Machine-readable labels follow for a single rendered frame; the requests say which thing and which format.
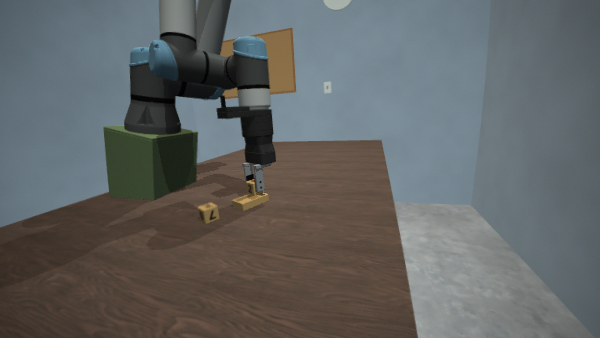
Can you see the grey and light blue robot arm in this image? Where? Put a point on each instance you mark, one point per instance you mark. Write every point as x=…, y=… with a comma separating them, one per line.
x=175, y=57

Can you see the tan wooden cube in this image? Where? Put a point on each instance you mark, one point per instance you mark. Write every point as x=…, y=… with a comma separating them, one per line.
x=250, y=185
x=208, y=213

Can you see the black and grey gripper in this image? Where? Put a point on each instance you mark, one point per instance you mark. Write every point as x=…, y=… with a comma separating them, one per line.
x=257, y=129

